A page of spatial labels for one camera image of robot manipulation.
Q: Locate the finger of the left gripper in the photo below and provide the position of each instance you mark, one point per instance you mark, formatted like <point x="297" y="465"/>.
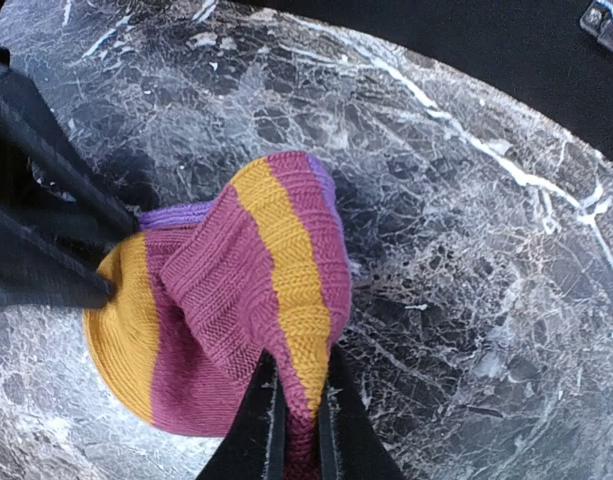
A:
<point x="28" y="124"/>
<point x="34" y="271"/>

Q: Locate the maroon orange purple sock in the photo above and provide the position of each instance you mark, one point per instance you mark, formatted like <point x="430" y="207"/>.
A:
<point x="203" y="291"/>

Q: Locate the black storage box with lid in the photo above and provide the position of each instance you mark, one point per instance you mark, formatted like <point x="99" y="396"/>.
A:
<point x="534" y="51"/>

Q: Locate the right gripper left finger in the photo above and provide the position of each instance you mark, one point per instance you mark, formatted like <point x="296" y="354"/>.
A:
<point x="254" y="447"/>

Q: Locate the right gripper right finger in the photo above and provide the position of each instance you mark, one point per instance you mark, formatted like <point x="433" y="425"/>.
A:
<point x="349" y="447"/>

